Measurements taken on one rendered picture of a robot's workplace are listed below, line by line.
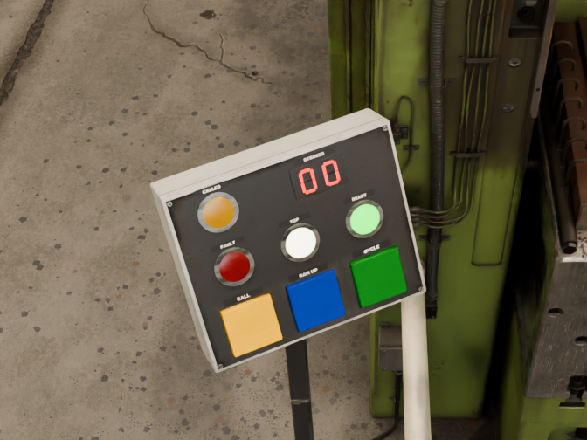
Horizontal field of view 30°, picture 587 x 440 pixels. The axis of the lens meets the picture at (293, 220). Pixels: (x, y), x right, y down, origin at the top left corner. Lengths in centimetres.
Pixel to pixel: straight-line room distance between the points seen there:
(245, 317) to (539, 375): 70
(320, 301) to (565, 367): 62
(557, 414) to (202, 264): 94
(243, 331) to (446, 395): 104
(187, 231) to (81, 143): 176
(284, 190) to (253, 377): 123
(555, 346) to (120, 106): 174
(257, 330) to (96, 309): 133
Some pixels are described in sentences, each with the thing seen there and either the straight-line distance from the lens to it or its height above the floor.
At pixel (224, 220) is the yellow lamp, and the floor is 115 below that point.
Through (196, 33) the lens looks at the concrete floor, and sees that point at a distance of 350.
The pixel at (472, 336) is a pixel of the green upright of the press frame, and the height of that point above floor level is 37.
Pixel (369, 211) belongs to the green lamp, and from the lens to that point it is 157.
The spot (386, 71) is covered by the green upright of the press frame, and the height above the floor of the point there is 113.
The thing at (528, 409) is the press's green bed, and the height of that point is 42.
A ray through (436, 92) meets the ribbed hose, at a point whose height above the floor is 111.
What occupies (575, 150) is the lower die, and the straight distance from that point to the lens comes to 183.
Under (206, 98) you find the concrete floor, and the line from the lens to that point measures 329.
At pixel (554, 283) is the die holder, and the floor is 85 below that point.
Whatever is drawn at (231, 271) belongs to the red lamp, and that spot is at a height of 109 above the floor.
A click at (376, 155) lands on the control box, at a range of 155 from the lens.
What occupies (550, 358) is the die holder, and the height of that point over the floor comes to 62.
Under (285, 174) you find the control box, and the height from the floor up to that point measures 118.
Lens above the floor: 233
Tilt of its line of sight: 52 degrees down
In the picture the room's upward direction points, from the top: 5 degrees counter-clockwise
